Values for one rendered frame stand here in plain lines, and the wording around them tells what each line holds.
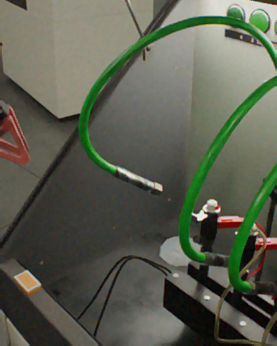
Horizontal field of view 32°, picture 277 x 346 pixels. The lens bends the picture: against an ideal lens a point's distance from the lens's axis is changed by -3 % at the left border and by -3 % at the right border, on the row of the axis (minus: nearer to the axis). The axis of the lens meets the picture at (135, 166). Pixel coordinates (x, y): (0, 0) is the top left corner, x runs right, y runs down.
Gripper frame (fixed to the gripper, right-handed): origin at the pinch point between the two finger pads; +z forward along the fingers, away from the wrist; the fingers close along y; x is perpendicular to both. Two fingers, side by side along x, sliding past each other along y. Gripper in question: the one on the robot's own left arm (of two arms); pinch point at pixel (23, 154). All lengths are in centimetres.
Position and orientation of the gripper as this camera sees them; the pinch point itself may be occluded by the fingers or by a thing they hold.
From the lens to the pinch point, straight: 77.7
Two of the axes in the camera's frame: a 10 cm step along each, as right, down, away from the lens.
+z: 6.4, 6.7, 3.8
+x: -7.3, 6.8, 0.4
